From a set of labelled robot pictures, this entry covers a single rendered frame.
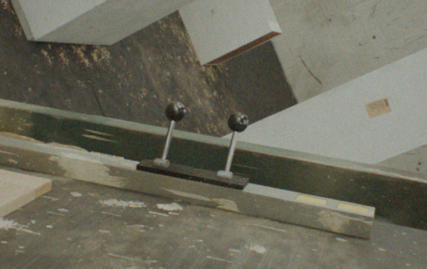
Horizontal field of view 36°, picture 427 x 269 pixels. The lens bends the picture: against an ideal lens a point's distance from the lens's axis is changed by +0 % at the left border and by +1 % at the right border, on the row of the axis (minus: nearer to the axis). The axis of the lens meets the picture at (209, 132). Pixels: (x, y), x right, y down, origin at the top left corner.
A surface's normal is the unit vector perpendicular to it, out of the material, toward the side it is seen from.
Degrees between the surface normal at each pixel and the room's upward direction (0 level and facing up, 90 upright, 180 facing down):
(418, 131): 90
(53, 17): 90
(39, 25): 90
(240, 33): 90
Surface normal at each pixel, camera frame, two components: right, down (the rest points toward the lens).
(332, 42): -0.33, 0.09
